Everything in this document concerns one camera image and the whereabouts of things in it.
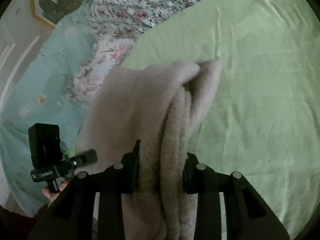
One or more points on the large-flower patterned pillow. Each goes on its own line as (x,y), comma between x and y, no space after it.
(107,52)

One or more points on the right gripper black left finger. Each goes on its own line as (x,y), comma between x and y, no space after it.
(71,214)

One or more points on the beige knitted sweater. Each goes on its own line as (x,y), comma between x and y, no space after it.
(161,106)

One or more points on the teal floral blanket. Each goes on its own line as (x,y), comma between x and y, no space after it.
(40,97)

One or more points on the light green bed sheet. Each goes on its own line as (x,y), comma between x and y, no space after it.
(264,120)

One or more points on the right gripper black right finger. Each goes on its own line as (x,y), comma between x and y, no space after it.
(247,214)

